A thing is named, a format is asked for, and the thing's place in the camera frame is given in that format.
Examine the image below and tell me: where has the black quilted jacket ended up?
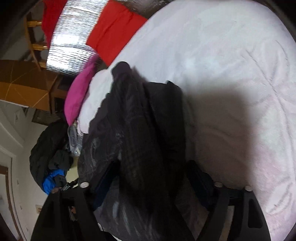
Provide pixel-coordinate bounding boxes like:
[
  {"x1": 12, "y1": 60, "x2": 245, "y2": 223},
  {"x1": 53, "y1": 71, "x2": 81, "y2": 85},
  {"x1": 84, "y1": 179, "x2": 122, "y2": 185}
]
[{"x1": 78, "y1": 62, "x2": 214, "y2": 240}]

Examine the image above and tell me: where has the blue jacket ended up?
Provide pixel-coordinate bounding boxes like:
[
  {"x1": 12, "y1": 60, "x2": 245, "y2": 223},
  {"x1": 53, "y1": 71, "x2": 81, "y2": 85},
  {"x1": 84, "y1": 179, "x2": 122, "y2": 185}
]
[{"x1": 42, "y1": 169, "x2": 67, "y2": 195}]

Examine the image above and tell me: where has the black puffer coat pile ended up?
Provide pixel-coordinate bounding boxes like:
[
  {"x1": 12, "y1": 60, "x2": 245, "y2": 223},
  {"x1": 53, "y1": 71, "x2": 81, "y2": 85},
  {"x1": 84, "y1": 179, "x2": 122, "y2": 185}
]
[{"x1": 29, "y1": 119, "x2": 73, "y2": 189}]

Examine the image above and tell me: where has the grey garment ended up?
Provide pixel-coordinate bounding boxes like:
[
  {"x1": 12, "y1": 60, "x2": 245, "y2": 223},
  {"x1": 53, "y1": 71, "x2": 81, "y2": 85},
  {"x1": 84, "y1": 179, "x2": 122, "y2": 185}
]
[{"x1": 67, "y1": 121, "x2": 83, "y2": 157}]

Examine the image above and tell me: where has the pink pillow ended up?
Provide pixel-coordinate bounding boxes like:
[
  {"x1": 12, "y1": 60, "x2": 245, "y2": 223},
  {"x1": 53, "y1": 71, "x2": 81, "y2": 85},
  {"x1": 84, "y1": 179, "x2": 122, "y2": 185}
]
[{"x1": 64, "y1": 55, "x2": 99, "y2": 126}]

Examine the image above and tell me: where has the silver foil insulation panel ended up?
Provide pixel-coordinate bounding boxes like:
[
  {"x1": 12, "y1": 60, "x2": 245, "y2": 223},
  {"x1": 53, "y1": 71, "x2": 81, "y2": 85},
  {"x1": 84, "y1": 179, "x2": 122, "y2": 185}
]
[{"x1": 46, "y1": 0, "x2": 107, "y2": 75}]

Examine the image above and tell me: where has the white bed sheet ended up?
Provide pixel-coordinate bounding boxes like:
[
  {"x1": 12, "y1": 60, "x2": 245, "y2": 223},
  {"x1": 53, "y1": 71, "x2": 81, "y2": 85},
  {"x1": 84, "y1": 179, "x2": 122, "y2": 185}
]
[{"x1": 78, "y1": 1, "x2": 295, "y2": 240}]

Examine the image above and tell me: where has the red square cushion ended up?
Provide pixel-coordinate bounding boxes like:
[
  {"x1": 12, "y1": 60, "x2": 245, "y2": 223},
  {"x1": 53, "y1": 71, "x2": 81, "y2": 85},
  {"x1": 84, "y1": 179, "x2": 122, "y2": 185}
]
[{"x1": 86, "y1": 1, "x2": 147, "y2": 66}]

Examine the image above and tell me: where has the large red cushion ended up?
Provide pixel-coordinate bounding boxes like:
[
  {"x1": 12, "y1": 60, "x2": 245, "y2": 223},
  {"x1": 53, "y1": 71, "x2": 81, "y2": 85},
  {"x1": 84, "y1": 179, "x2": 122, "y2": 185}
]
[{"x1": 42, "y1": 0, "x2": 67, "y2": 48}]

